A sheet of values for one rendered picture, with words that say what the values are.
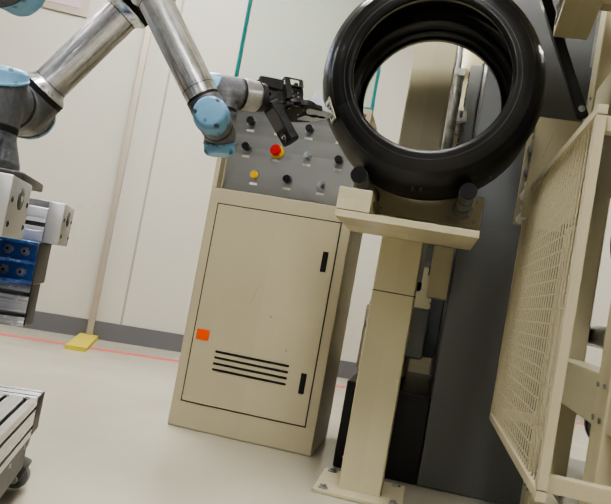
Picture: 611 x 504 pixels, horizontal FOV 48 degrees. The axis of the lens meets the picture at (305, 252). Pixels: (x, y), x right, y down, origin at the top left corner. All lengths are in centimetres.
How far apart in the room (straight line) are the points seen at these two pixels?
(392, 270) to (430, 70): 63
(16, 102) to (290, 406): 144
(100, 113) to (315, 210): 268
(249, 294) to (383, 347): 63
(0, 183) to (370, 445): 144
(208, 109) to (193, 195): 336
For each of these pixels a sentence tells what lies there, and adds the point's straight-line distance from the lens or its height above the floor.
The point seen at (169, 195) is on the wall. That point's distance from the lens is 484.
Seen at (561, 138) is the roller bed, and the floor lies 114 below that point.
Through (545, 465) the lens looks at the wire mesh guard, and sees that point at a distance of 130.
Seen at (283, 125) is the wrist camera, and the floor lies 97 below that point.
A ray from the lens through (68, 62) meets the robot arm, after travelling 176.
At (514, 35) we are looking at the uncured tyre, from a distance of 187.
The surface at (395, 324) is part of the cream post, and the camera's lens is 213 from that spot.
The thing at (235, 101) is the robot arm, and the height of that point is 99.
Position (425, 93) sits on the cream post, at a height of 125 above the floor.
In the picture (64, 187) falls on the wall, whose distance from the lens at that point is 489.
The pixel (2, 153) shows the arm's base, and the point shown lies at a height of 76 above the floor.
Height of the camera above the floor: 59
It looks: 3 degrees up
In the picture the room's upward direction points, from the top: 10 degrees clockwise
